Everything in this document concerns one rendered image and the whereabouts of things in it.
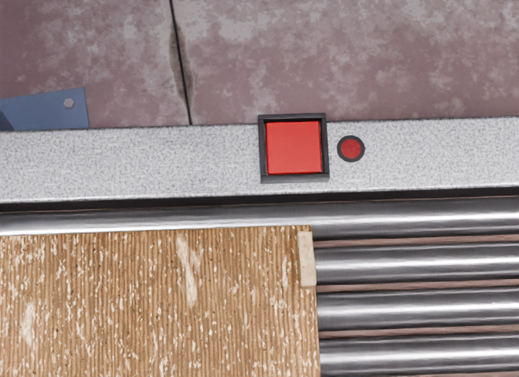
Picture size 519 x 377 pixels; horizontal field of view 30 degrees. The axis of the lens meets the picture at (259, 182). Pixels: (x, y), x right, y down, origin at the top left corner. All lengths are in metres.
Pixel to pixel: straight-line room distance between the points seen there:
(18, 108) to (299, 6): 0.64
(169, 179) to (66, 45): 1.10
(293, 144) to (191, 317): 0.22
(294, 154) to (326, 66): 1.05
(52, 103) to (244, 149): 1.05
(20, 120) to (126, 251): 1.08
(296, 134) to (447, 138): 0.17
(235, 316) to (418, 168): 0.26
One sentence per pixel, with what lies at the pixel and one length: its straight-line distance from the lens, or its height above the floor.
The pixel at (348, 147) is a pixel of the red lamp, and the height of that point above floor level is 0.92.
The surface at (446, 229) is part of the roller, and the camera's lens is 1.09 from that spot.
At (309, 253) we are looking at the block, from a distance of 1.01.
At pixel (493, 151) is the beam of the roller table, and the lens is 1.12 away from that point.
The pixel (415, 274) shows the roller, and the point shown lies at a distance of 1.07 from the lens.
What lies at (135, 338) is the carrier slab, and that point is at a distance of 1.02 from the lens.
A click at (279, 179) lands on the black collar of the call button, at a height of 0.93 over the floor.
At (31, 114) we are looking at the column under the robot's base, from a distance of 2.09.
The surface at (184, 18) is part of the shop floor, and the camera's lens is 2.14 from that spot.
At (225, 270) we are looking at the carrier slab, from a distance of 1.03.
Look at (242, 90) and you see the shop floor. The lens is 2.08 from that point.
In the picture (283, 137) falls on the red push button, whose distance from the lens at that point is 1.07.
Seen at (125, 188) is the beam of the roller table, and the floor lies 0.91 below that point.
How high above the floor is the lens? 1.95
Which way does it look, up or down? 75 degrees down
